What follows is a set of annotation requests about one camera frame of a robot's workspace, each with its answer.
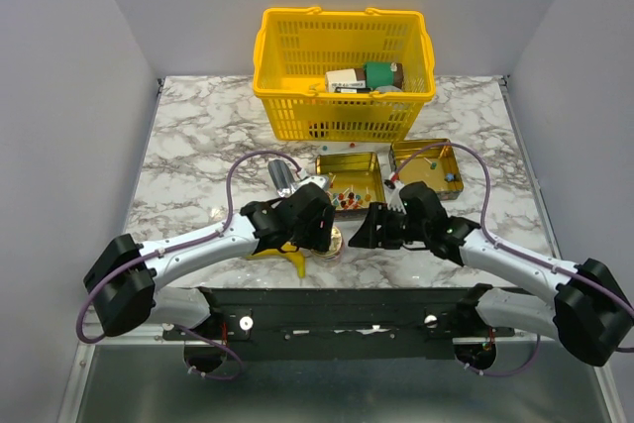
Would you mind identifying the green and brown bottle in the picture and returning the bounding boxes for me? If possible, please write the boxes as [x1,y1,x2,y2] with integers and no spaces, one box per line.
[364,61,404,90]

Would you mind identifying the clear plastic jar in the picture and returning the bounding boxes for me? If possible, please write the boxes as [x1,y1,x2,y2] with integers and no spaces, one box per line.
[311,245,342,261]

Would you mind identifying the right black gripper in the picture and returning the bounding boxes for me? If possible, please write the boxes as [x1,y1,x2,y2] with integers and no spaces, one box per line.
[348,201,429,250]

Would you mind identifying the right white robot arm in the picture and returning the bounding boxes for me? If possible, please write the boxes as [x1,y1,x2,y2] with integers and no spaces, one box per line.
[349,182,633,367]

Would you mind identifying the candy tin box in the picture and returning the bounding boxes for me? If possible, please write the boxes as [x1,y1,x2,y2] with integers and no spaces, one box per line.
[315,152,385,220]

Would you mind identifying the gold tin lid half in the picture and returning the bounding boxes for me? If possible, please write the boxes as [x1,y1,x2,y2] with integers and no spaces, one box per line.
[388,139,464,200]

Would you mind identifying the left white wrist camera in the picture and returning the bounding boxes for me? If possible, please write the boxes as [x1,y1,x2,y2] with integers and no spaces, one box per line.
[297,174,331,191]

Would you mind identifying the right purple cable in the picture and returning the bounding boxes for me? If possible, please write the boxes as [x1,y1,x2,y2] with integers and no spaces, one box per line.
[390,142,634,377]

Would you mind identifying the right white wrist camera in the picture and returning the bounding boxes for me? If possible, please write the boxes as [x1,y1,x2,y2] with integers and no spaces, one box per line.
[384,172,406,214]

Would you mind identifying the yellow banana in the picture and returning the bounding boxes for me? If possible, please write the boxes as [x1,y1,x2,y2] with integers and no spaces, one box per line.
[246,243,306,279]

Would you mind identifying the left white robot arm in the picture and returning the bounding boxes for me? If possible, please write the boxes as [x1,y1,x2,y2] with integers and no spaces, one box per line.
[83,183,335,339]

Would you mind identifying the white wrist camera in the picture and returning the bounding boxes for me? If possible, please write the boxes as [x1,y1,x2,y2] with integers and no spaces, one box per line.
[384,172,406,214]
[297,174,331,191]

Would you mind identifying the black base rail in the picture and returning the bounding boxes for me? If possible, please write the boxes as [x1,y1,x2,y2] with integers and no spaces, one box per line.
[192,284,492,362]

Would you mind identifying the gold jar lid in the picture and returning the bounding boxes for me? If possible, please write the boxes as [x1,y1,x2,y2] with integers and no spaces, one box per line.
[328,226,343,248]

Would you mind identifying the yellow plastic shopping basket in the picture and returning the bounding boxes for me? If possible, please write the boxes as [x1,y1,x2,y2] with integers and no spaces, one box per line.
[253,7,436,143]

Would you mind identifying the white and black box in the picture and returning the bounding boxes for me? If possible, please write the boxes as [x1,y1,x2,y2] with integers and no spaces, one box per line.
[325,68,367,93]

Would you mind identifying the shiny metal scoop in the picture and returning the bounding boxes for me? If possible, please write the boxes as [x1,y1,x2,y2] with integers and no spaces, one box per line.
[267,159,298,198]

